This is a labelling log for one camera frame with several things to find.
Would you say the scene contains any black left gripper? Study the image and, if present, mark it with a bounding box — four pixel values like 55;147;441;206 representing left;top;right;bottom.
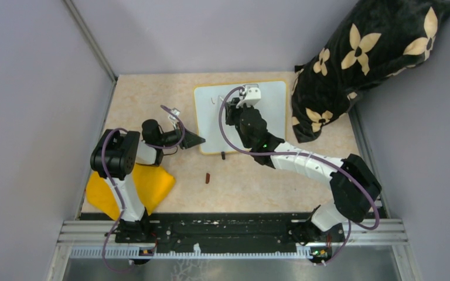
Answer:
156;121;206;149

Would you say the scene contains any yellow-framed whiteboard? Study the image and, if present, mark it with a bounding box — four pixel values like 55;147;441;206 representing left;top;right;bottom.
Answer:
194;80;288;155

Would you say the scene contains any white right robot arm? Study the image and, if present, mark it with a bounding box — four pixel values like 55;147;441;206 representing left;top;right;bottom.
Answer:
219;98;382;241

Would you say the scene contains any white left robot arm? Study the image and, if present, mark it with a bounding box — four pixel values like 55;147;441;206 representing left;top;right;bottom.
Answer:
86;119;206;242

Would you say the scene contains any yellow folded cloth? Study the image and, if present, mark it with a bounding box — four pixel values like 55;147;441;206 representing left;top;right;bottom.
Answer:
86;165;176;220

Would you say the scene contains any black floral pillow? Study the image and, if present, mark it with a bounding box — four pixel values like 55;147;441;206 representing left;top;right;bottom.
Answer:
291;1;450;143

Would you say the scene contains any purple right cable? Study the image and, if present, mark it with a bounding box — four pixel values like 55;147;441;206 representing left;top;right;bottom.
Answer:
218;85;381;265

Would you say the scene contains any purple cable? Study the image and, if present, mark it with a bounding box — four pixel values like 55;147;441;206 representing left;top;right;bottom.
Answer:
218;85;381;265
100;104;186;272

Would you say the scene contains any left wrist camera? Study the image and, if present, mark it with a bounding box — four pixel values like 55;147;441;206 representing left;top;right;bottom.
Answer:
168;108;180;126

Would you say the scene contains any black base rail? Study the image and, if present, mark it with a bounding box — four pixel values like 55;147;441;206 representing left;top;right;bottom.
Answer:
69;211;346;265

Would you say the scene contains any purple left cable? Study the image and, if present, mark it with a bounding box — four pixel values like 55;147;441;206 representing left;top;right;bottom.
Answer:
100;104;186;272

